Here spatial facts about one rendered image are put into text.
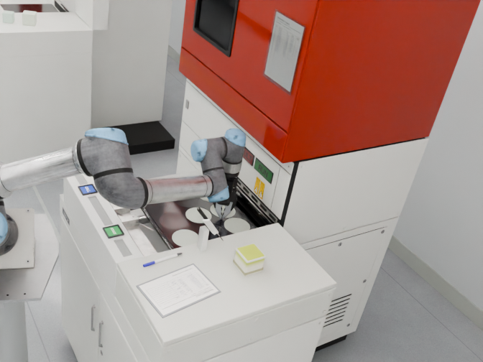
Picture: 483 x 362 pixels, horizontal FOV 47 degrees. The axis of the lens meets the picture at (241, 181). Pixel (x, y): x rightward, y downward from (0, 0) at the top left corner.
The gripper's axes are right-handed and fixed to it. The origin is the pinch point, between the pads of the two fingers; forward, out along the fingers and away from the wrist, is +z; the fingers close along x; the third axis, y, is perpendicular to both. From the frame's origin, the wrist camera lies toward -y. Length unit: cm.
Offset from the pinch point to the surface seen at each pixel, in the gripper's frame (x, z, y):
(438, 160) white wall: -116, 19, 118
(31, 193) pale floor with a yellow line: 122, 92, 116
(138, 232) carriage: 28.6, 3.6, -13.3
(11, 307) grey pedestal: 67, 29, -35
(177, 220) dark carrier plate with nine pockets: 16.0, 1.7, -5.0
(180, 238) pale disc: 13.3, 1.6, -14.9
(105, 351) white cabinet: 33, 42, -36
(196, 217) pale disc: 9.4, 1.6, -0.8
